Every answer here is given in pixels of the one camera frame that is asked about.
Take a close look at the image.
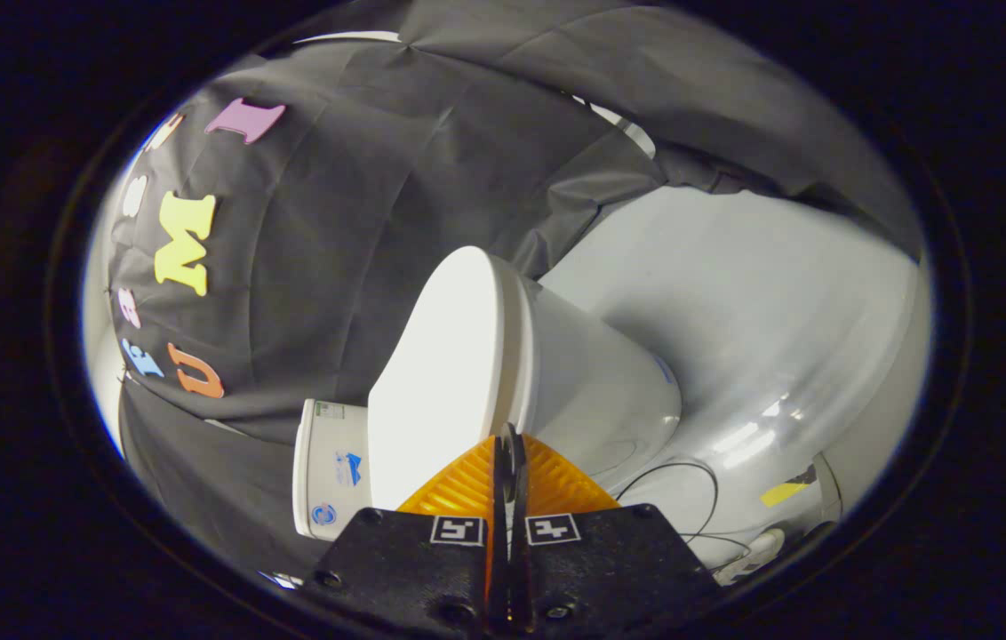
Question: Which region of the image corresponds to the black cable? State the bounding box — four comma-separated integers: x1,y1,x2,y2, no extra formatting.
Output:
614,460,755,572

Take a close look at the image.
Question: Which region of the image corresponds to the white plug adapter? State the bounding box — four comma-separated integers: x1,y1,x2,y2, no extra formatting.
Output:
714,528,787,585

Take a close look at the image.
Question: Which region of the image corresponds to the black backdrop cloth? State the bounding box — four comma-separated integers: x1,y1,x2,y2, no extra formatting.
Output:
108,0,923,580

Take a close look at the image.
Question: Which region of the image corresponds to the yellow tape strip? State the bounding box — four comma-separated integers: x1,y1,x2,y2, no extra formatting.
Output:
761,480,810,508

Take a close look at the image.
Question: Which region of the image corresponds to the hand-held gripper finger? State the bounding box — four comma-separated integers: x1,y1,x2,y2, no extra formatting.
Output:
510,427,723,637
312,434,511,637

